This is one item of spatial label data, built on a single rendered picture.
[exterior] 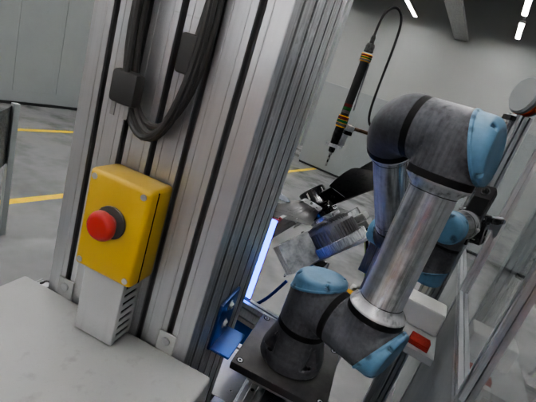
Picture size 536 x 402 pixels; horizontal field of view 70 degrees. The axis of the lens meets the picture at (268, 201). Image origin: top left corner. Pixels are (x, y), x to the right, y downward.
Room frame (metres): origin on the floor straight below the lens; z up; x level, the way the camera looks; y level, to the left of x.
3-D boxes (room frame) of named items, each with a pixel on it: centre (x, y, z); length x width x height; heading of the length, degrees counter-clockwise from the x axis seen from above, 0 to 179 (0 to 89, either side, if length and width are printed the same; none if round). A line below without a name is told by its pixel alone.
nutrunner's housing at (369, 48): (1.56, -0.18, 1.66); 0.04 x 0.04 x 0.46
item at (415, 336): (1.33, -0.74, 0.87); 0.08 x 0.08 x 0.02; 60
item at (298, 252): (1.51, -0.19, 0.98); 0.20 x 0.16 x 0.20; 67
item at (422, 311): (1.52, -0.79, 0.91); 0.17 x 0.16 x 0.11; 67
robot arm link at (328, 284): (0.77, -0.17, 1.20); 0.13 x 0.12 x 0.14; 51
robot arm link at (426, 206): (0.69, -0.27, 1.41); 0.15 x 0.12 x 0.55; 51
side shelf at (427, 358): (1.46, -0.73, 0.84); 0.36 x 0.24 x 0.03; 157
